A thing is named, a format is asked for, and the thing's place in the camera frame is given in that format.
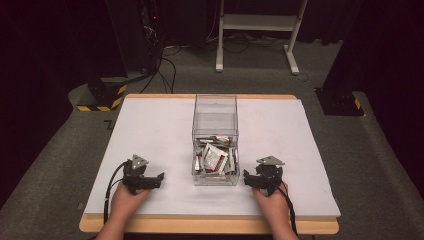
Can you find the pile of white sachets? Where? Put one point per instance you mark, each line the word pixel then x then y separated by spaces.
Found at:
pixel 214 159

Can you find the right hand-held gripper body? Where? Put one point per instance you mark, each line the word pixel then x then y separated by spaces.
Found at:
pixel 270 175

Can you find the black equipment rack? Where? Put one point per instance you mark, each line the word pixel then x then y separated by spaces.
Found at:
pixel 150 33

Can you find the white metal stand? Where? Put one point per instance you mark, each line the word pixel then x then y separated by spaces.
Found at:
pixel 258 22

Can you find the person's right hand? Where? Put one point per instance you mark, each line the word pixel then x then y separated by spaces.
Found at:
pixel 271 203

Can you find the white table mat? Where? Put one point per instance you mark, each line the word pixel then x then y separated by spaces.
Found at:
pixel 160 133

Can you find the clear plastic box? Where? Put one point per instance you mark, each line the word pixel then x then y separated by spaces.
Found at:
pixel 215 113

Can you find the person's left hand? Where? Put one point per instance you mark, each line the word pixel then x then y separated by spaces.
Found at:
pixel 128 203

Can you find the black base with striped tape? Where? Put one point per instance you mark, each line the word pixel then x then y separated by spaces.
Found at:
pixel 105 95

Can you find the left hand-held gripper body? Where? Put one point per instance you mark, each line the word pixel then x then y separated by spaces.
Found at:
pixel 136 173

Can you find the black base with yellow mark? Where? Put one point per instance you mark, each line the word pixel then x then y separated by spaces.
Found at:
pixel 338 101

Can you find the wooden table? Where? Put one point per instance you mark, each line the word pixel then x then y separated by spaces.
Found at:
pixel 206 225

